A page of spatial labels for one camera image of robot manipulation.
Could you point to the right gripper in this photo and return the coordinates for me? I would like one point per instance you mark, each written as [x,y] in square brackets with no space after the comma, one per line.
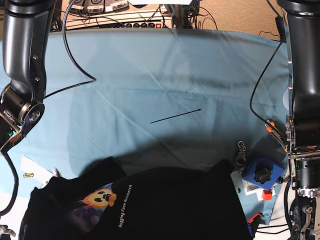
[6,233]

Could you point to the black graphic t-shirt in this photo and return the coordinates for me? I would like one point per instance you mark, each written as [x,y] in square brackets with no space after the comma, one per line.
[163,203]

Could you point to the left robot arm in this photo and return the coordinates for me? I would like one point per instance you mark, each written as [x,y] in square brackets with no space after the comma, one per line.
[302,19]

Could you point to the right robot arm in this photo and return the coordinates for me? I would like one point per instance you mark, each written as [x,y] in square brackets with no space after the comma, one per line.
[26,28]

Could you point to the brass cylinder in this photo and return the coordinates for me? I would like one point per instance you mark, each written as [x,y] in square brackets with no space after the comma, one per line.
[28,175]

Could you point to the white paper sheet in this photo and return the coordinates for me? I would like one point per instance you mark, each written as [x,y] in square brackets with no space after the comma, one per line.
[41,174]

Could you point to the pink tube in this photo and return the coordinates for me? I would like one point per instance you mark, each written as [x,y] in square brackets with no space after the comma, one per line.
[56,173]

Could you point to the light blue table cloth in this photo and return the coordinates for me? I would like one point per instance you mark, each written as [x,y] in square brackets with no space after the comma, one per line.
[237,79]

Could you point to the black power strip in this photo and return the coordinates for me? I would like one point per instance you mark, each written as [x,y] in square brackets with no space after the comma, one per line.
[142,24]

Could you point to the long black zip tie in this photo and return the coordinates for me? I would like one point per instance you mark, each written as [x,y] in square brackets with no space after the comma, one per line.
[175,116]

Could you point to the metal carabiner keys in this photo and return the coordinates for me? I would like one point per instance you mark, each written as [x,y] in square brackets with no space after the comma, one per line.
[241,156]

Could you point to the blue orange clamp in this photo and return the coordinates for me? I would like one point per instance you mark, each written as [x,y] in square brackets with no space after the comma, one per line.
[253,223]

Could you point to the red cube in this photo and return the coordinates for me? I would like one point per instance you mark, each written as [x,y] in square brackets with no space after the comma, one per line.
[267,195]

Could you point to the blue box with knob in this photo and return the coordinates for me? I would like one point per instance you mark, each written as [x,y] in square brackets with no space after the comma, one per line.
[262,171]

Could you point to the orange black utility knife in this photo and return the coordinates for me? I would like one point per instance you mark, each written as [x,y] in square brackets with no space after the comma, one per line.
[278,135]

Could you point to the translucent plastic cup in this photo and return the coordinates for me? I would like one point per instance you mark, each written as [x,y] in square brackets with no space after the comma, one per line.
[285,99]

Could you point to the blue black clamp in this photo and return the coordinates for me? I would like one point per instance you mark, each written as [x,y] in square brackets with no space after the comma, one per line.
[281,28]

